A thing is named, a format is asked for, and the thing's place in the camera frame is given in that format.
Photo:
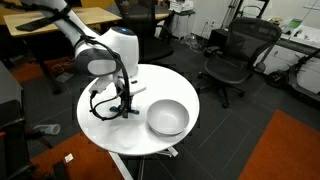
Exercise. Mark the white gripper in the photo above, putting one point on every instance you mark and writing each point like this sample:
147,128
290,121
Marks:
115,87

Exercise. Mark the teal marker pen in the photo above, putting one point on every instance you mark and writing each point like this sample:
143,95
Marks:
136,112

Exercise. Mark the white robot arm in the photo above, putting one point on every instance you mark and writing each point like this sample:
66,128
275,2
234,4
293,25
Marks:
111,57

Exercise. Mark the round white table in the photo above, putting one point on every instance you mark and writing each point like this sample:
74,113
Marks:
132,136

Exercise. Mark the white bowl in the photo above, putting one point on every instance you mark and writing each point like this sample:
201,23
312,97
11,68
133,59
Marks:
167,117

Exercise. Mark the clear plastic bottle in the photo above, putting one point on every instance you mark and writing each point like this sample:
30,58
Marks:
48,129

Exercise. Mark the black keyboard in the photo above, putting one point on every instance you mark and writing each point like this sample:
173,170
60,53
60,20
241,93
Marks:
34,25

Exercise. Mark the black mesh office chair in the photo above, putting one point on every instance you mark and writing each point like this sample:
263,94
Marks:
231,65

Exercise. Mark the black electric scooter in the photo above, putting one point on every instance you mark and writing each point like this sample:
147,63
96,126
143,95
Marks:
280,78

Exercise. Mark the white cabinet counter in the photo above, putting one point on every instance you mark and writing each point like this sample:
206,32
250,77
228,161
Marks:
297,41

